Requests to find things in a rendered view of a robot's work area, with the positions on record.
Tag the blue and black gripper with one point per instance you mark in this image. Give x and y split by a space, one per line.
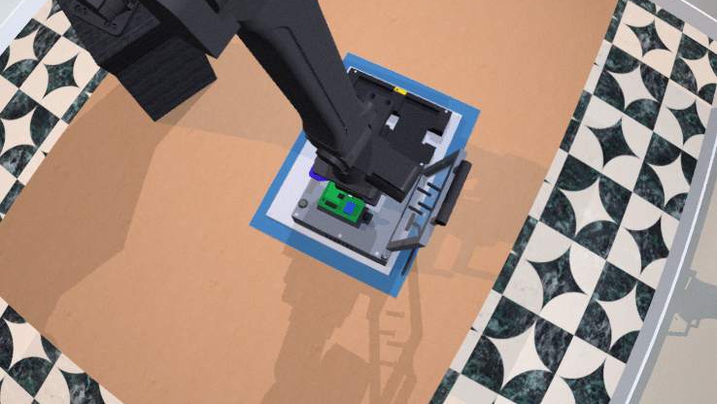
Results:
351 183

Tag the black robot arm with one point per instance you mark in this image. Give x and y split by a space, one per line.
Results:
291 40

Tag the green circuit board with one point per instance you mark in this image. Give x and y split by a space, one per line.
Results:
341 203

